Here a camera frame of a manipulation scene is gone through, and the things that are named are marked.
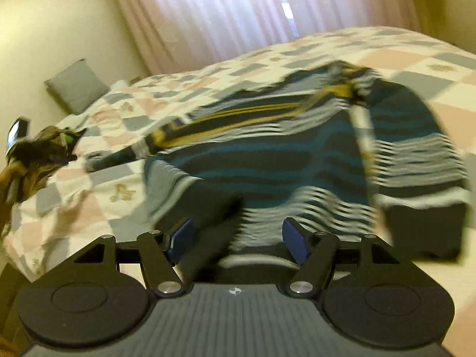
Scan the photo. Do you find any striped knit sweater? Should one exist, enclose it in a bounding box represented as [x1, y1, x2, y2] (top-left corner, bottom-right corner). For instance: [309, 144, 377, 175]
[85, 60, 469, 284]

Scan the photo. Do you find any olive brown garment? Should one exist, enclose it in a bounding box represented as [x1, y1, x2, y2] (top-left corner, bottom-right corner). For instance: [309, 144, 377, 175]
[1, 126, 86, 226]

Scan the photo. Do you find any grey square cushion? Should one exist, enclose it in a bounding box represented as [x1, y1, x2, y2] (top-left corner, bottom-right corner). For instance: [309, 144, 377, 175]
[43, 59, 110, 115]

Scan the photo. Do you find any checkered patchwork bed quilt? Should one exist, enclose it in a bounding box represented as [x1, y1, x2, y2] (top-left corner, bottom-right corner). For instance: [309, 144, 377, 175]
[4, 27, 475, 356]

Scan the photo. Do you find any pink sheer curtain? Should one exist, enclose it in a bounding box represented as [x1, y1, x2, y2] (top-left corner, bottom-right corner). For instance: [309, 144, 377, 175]
[117, 0, 419, 74]

